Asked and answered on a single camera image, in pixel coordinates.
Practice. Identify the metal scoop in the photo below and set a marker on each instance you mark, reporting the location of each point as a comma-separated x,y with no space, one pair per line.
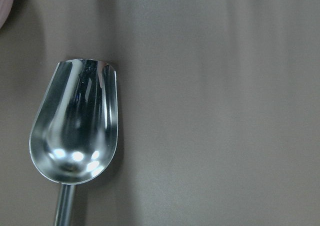
75,132

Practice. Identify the pink bowl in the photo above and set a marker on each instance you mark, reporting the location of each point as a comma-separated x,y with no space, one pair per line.
5,8

